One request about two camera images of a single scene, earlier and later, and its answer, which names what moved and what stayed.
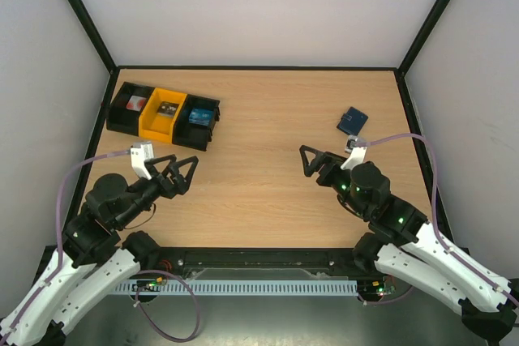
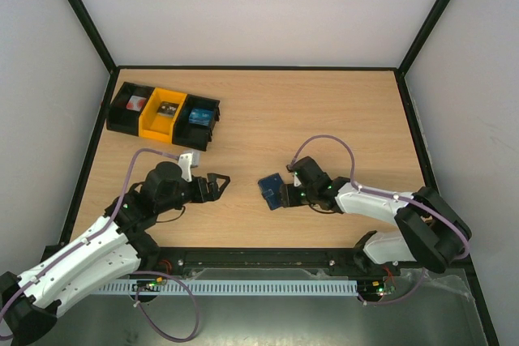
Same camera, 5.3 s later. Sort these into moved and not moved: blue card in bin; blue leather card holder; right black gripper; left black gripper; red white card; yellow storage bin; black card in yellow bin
Moved: left black gripper; right black gripper; blue leather card holder
Not moved: black card in yellow bin; red white card; blue card in bin; yellow storage bin
